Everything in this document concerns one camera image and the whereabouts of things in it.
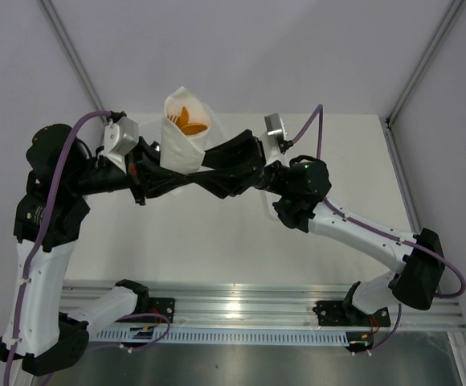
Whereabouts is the orange plastic fork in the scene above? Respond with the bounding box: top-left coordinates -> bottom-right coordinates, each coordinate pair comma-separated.
168,115 -> 178,124

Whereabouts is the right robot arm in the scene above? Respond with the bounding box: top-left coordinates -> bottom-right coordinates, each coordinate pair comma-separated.
202,130 -> 444,325

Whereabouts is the orange plastic spoon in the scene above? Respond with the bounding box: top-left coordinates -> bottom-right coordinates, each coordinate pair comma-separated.
180,122 -> 208,136

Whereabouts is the aluminium frame post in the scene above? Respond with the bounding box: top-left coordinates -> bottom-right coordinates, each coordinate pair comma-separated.
385,0 -> 466,128
36,0 -> 104,110

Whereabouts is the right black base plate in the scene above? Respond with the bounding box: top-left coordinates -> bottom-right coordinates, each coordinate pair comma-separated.
312,301 -> 390,327

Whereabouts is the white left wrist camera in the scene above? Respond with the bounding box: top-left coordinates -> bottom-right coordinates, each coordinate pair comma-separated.
103,117 -> 139,173

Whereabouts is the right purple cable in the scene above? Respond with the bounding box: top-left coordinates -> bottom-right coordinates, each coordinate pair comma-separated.
292,104 -> 466,298

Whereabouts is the white slotted cable duct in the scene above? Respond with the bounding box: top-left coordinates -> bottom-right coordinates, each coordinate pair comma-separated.
90,326 -> 349,347

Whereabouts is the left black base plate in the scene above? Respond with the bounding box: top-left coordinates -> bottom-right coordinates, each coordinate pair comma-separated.
134,297 -> 176,324

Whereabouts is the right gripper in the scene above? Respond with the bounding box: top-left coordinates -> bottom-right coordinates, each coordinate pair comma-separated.
183,130 -> 291,201

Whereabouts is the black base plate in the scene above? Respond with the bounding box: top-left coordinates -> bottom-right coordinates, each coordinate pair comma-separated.
312,301 -> 390,327
134,297 -> 176,324

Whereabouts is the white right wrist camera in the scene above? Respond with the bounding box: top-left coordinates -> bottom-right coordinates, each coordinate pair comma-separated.
259,113 -> 289,166

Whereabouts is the large white plastic basket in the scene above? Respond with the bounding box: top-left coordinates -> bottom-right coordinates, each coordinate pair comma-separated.
203,104 -> 228,145

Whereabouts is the white paper napkin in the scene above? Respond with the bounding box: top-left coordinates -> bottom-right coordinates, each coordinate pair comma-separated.
160,87 -> 211,175

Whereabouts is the small white utensil tray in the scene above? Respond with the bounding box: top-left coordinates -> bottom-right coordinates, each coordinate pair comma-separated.
261,191 -> 280,221

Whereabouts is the right aluminium frame post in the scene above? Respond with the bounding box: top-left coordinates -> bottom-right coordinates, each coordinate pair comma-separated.
385,0 -> 466,128

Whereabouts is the left aluminium frame post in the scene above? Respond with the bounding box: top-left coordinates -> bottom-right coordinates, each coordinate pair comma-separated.
36,0 -> 104,110

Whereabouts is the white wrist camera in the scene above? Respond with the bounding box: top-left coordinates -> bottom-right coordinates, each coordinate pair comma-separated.
259,113 -> 289,166
103,117 -> 139,173

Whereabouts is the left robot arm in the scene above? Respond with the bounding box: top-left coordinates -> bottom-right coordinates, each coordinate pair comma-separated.
0,124 -> 211,376

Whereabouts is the aluminium mounting rail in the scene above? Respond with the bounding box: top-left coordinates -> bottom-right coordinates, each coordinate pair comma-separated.
60,280 -> 466,332

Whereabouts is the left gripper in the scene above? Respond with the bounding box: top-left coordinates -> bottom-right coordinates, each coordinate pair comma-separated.
67,135 -> 192,205

